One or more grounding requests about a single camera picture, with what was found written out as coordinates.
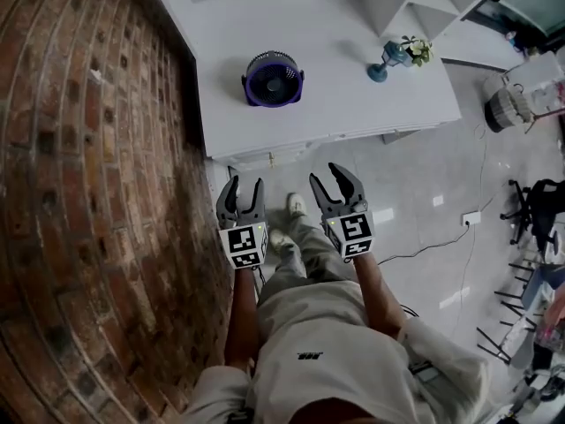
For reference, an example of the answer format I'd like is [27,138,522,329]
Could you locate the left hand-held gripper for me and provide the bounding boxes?
[215,174,270,272]

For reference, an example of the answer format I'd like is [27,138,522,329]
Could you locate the grey striped woven basket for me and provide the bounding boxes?
[482,87,534,133]

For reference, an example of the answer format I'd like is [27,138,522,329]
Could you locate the small potted plant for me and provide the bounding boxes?
[400,34,435,68]

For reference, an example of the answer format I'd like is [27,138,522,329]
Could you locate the white sneaker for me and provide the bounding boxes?
[268,228,291,256]
[286,192,308,219]

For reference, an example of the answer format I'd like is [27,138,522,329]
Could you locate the grey trousers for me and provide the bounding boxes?
[255,211,355,300]

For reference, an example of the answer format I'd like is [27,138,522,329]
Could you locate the white desk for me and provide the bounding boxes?
[145,0,463,168]

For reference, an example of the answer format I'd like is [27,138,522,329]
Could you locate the black power cable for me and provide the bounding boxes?
[377,223,471,267]

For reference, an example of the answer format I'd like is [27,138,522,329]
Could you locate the black office chair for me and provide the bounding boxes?
[499,178,565,256]

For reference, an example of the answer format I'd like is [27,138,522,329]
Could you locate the cluttered work table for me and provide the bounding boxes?
[476,258,565,414]

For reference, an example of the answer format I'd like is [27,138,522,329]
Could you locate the person's right forearm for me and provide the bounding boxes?
[352,253,408,340]

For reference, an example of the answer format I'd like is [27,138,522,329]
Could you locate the purple desk fan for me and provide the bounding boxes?
[240,50,306,108]

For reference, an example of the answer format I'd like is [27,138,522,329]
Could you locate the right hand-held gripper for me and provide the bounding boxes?
[308,162,377,263]

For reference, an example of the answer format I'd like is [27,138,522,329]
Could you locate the person's left forearm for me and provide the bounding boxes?
[223,264,260,371]

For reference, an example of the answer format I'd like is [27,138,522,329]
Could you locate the blue lantern lamp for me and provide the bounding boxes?
[366,39,414,84]

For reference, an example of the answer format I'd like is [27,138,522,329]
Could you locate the beige shirt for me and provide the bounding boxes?
[180,278,492,424]

